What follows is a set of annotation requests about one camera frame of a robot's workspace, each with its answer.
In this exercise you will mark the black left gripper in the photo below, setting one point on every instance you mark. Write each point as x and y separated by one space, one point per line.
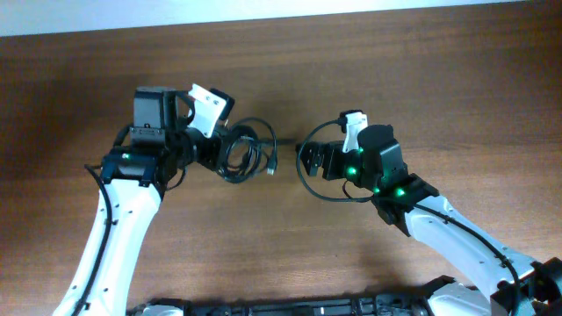
215 151

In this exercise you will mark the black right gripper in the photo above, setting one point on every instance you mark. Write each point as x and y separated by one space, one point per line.
335 150

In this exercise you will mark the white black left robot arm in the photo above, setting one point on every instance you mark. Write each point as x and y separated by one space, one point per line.
171 129

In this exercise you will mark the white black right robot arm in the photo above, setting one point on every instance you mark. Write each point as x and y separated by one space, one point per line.
504 280

